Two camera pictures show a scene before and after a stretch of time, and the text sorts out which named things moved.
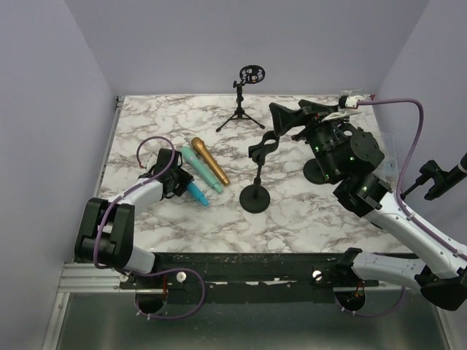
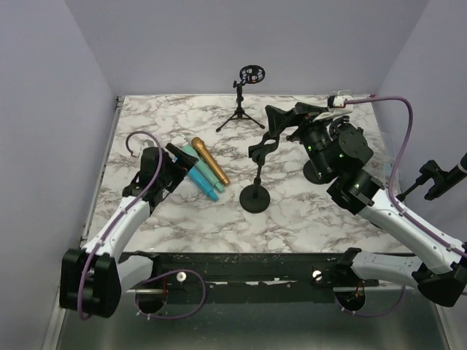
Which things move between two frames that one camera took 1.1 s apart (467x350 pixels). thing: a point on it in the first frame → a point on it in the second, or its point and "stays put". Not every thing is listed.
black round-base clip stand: x=255 y=197 stays put
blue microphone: x=197 y=193 → x=202 y=182
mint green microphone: x=201 y=170 stays put
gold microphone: x=211 y=161 stays put
